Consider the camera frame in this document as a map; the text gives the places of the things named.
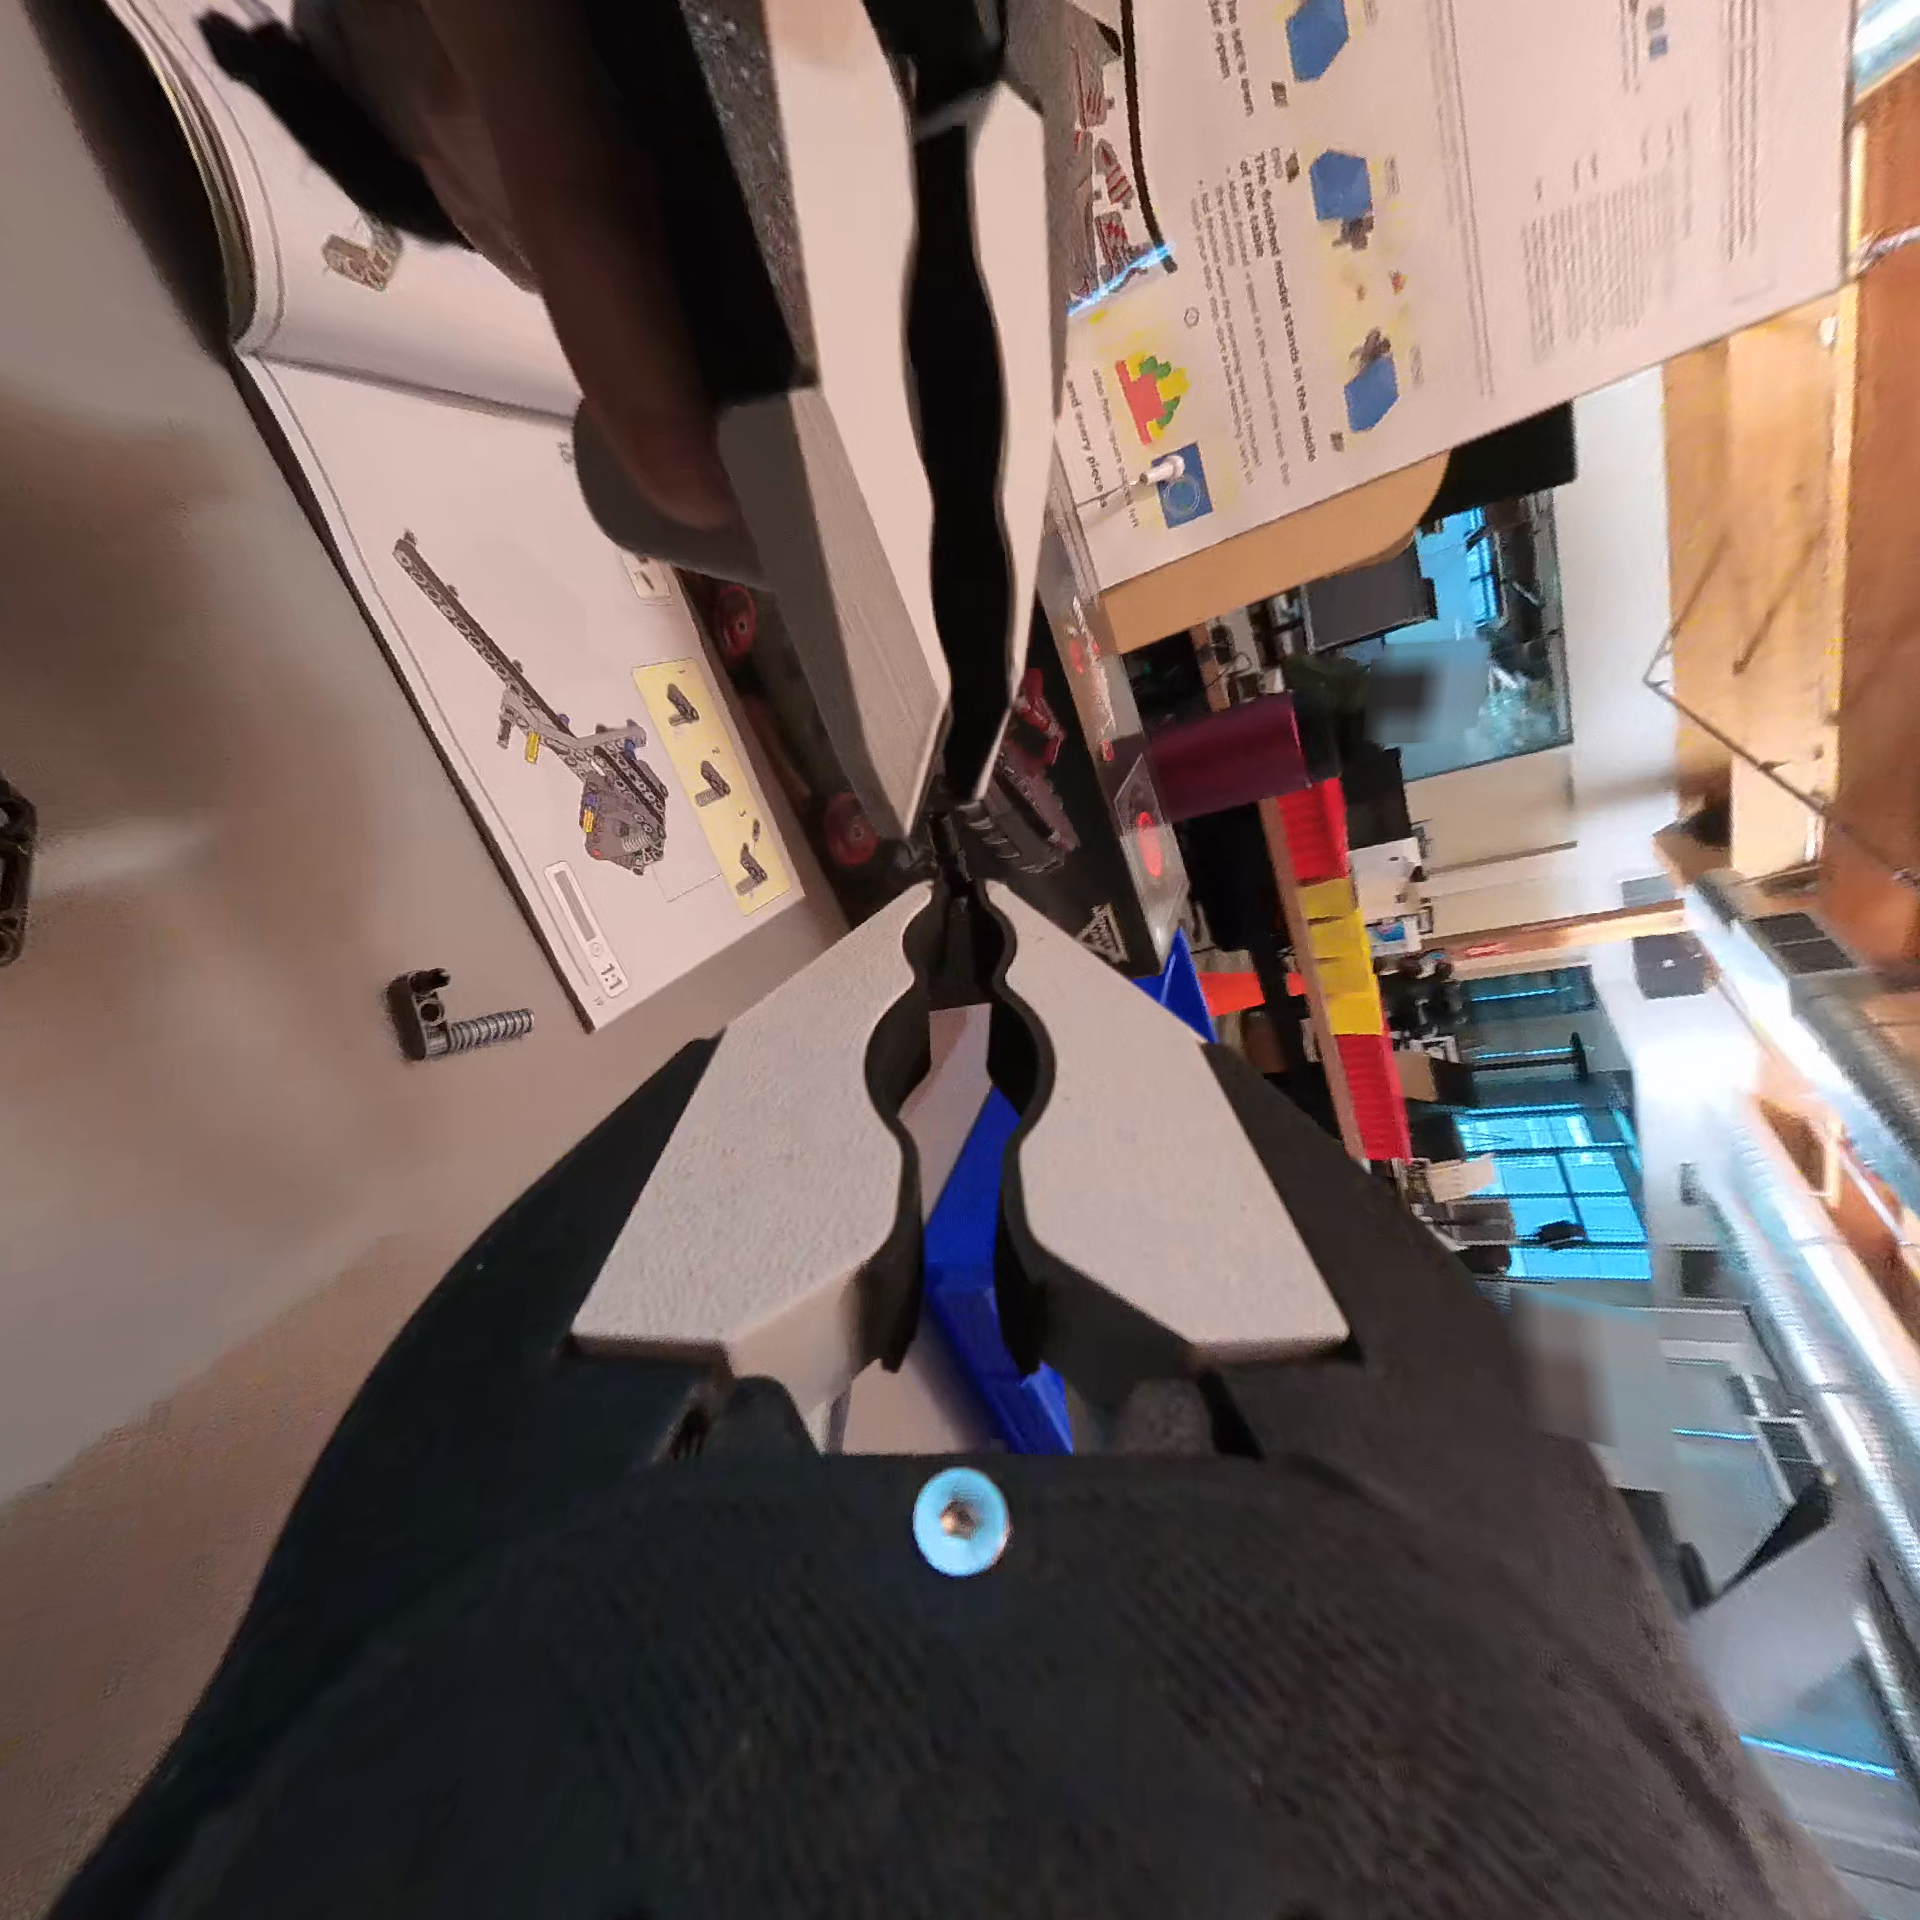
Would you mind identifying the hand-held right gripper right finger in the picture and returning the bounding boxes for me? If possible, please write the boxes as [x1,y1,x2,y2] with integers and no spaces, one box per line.
[972,882,1352,1415]

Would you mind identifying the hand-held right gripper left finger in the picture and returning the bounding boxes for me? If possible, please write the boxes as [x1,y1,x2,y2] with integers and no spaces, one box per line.
[569,882,963,1415]

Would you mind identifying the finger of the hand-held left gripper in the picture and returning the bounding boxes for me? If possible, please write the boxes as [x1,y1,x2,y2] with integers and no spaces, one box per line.
[958,88,1057,826]
[718,0,980,845]

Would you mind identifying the grey connector with worm gear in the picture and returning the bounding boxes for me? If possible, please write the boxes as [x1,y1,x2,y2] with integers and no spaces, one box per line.
[385,966,536,1064]

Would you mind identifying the small black pin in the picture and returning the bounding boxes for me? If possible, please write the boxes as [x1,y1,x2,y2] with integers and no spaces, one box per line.
[931,808,980,962]

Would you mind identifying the grey desk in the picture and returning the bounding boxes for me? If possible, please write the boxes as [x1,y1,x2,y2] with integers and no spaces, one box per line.
[0,0,902,1518]

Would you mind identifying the person's left hand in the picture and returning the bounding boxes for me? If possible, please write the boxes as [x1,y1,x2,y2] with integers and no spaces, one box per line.
[448,0,736,527]

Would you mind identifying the blue plastic bin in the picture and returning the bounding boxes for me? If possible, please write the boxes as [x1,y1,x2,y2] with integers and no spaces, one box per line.
[913,931,1220,1455]

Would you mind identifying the grey red sticker sheet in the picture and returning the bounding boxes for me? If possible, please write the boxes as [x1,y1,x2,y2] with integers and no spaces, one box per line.
[1047,0,1174,309]

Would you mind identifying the red yellow block partition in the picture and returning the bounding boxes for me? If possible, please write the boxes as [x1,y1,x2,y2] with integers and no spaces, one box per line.
[1260,780,1419,1163]

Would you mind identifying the black toy set box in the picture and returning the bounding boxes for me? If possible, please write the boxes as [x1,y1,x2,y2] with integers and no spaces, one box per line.
[703,570,1203,986]

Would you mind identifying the white instruction booklet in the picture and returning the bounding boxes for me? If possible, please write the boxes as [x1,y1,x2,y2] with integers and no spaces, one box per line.
[104,0,811,1038]

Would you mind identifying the maroon cylinder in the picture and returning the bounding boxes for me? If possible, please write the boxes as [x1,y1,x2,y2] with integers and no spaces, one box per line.
[1147,696,1309,819]

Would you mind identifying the cardboard instruction poster board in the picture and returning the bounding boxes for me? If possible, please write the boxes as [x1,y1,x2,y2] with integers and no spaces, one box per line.
[1056,0,1862,647]

